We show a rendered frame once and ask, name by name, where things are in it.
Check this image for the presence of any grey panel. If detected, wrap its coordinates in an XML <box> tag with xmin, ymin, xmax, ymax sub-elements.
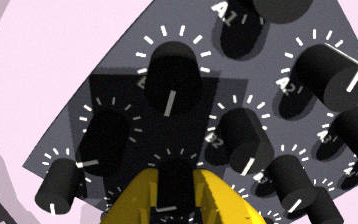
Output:
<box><xmin>22</xmin><ymin>0</ymin><xmax>358</xmax><ymax>224</ymax></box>

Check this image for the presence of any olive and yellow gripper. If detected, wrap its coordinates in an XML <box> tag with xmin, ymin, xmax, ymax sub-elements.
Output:
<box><xmin>99</xmin><ymin>168</ymin><xmax>266</xmax><ymax>224</ymax></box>

